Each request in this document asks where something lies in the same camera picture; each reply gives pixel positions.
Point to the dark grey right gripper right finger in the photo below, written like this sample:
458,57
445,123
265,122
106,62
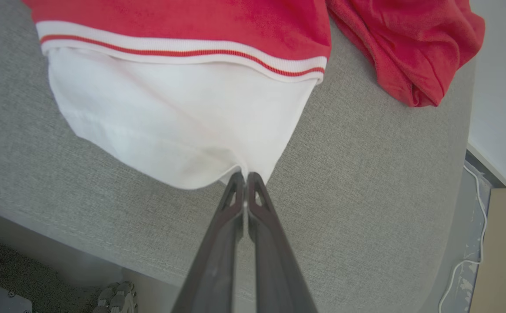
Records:
274,269

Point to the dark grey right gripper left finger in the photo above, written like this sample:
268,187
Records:
218,269

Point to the red Bulls 23 jersey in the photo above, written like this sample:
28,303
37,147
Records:
170,121

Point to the red shorts white side stripe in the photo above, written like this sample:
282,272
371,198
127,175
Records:
409,43

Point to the grey robot base wheel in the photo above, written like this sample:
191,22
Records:
118,298

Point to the grey fabric sofa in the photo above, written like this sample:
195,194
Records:
366,174

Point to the dark grey baseboard strip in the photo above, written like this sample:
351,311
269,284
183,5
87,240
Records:
481,167

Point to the beige wooden panel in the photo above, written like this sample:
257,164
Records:
505,261

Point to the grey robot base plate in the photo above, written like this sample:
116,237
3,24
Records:
1,302

